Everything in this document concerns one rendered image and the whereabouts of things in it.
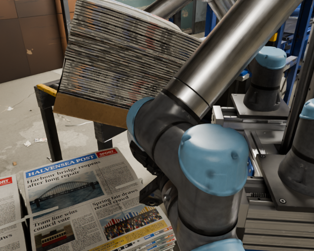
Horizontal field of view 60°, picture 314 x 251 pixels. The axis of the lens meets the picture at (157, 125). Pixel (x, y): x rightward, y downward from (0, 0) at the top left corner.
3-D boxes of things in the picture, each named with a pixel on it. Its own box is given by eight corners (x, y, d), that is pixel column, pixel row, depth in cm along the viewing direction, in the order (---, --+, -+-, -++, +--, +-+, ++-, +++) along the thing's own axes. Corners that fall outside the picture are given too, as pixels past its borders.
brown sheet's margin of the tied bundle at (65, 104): (180, 141, 64) (186, 124, 62) (52, 112, 54) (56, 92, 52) (162, 115, 78) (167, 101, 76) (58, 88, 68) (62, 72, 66)
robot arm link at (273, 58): (256, 87, 108) (263, 53, 101) (244, 76, 120) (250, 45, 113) (286, 86, 109) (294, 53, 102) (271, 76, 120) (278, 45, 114)
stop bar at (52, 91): (87, 113, 114) (86, 109, 113) (36, 88, 139) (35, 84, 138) (93, 110, 116) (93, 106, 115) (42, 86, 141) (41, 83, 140)
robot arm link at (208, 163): (151, 118, 33) (153, 187, 39) (208, 168, 25) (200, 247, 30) (204, 104, 37) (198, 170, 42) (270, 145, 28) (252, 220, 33)
